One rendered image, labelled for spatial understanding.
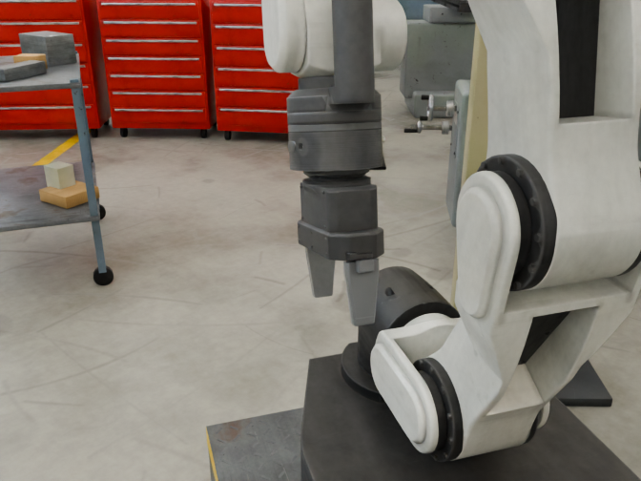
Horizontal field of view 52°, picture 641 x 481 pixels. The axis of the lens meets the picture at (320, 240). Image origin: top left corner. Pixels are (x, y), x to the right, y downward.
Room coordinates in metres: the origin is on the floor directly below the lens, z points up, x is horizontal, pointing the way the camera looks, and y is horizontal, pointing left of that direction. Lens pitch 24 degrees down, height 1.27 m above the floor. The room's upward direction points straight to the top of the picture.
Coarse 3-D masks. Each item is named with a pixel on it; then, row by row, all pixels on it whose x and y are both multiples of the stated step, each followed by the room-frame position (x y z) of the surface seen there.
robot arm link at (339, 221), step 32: (288, 128) 0.60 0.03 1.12; (320, 128) 0.57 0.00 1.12; (352, 128) 0.57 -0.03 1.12; (320, 160) 0.56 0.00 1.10; (352, 160) 0.56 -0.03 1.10; (320, 192) 0.56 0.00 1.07; (352, 192) 0.56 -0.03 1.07; (320, 224) 0.56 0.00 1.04; (352, 224) 0.55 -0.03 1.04; (352, 256) 0.52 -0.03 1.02
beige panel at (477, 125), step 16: (480, 48) 1.80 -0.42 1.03; (480, 64) 1.80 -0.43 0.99; (480, 80) 1.80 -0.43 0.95; (480, 96) 1.80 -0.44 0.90; (480, 112) 1.80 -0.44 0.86; (480, 128) 1.80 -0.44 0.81; (480, 144) 1.80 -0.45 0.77; (464, 160) 1.84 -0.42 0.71; (480, 160) 1.80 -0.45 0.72; (464, 176) 1.82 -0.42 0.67; (592, 368) 1.78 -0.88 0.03; (576, 384) 1.69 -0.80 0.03; (592, 384) 1.69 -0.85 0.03; (560, 400) 1.62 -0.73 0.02; (576, 400) 1.62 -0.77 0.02; (592, 400) 1.62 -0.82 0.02; (608, 400) 1.62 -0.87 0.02
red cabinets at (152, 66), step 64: (0, 0) 4.65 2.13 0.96; (64, 0) 4.68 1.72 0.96; (128, 0) 4.71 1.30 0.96; (192, 0) 4.69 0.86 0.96; (256, 0) 4.60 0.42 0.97; (128, 64) 4.71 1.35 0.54; (192, 64) 4.68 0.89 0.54; (256, 64) 4.59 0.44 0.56; (0, 128) 4.66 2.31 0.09; (64, 128) 4.69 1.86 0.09; (192, 128) 4.69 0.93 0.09; (256, 128) 4.61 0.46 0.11
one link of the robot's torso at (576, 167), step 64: (512, 0) 0.64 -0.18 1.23; (576, 0) 0.69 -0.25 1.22; (640, 0) 0.66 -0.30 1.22; (512, 64) 0.67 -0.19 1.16; (576, 64) 0.68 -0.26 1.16; (640, 64) 0.64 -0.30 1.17; (512, 128) 0.65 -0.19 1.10; (576, 128) 0.61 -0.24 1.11; (512, 192) 0.60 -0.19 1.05; (576, 192) 0.59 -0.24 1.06; (640, 192) 0.61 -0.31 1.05; (576, 256) 0.57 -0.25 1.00; (640, 256) 0.60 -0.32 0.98
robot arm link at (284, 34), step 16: (272, 0) 0.61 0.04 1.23; (288, 0) 0.59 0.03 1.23; (272, 16) 0.61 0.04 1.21; (288, 16) 0.58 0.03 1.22; (304, 16) 0.59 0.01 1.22; (272, 32) 0.61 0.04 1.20; (288, 32) 0.58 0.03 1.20; (304, 32) 0.59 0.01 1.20; (272, 48) 0.60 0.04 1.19; (288, 48) 0.58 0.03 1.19; (304, 48) 0.59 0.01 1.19; (272, 64) 0.60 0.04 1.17; (288, 64) 0.59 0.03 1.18
